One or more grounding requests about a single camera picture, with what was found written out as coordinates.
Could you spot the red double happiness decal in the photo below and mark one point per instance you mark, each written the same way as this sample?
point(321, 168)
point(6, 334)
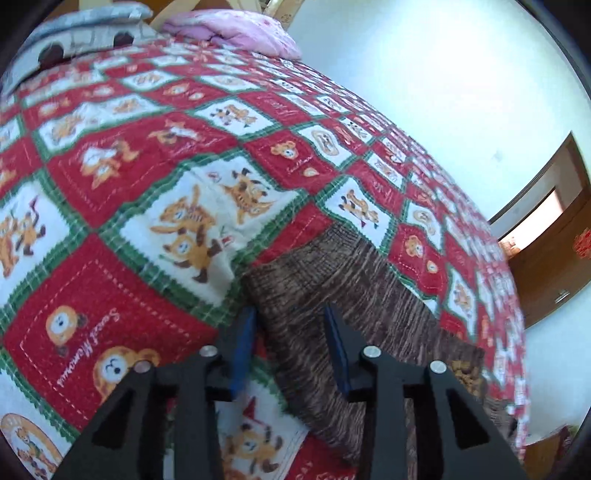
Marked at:
point(582, 244)

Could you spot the brown wooden door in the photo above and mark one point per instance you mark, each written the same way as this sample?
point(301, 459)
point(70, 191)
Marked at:
point(549, 264)

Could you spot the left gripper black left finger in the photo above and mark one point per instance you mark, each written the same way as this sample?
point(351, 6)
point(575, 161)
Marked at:
point(126, 437)

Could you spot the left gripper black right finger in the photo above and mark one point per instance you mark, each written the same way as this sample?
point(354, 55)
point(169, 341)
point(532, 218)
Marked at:
point(455, 439)

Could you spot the grey patterned pillow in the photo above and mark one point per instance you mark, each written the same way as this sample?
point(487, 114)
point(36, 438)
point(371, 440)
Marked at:
point(78, 33)

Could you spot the pink pillow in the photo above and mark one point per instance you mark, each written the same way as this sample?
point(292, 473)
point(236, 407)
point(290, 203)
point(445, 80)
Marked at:
point(244, 30)

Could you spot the red patchwork bedspread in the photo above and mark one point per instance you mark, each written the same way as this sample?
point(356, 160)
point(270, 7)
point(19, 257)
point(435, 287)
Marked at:
point(149, 192)

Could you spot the silver door handle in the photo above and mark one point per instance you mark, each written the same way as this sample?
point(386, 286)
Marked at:
point(563, 294)

